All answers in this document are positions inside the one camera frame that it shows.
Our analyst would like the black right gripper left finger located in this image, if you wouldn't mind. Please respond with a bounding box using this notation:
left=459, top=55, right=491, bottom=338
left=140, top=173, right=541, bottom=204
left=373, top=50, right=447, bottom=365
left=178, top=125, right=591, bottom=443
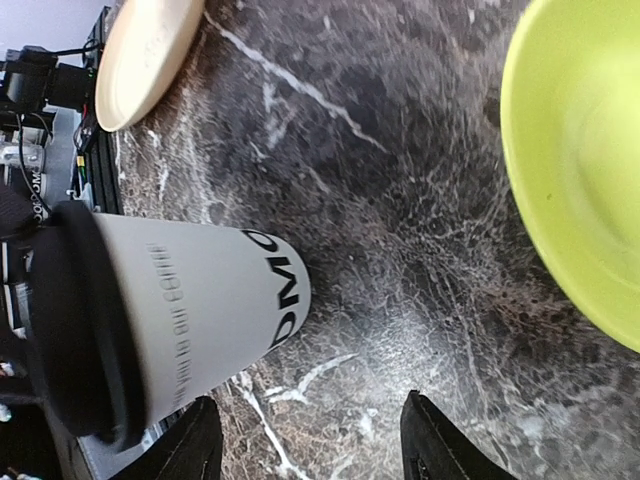
left=130, top=396, right=223, bottom=479

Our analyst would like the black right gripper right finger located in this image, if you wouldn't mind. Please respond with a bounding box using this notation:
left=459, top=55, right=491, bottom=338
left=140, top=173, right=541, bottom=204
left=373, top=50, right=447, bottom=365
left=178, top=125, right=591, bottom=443
left=400, top=390, right=516, bottom=480

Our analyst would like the white paper coffee cup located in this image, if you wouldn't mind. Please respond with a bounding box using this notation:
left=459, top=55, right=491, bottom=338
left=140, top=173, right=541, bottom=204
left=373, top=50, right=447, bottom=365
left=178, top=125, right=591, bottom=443
left=96, top=214, right=311, bottom=425

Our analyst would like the black plastic cup lid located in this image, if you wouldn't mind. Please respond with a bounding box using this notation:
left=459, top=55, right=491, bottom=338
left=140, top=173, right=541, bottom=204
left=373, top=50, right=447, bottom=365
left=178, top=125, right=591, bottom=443
left=26, top=201, right=146, bottom=451

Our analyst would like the lime green bowl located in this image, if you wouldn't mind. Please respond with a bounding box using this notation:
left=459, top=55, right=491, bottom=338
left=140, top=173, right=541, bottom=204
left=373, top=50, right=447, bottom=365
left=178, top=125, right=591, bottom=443
left=500, top=1, right=639, bottom=349

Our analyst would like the beige round plate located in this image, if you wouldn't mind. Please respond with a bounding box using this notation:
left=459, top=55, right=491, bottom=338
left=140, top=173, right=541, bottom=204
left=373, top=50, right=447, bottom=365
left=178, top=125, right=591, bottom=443
left=95, top=0, right=205, bottom=132

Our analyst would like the black front table rail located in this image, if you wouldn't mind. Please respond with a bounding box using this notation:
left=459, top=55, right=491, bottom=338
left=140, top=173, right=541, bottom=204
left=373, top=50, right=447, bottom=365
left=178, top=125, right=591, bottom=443
left=78, top=6, right=123, bottom=214

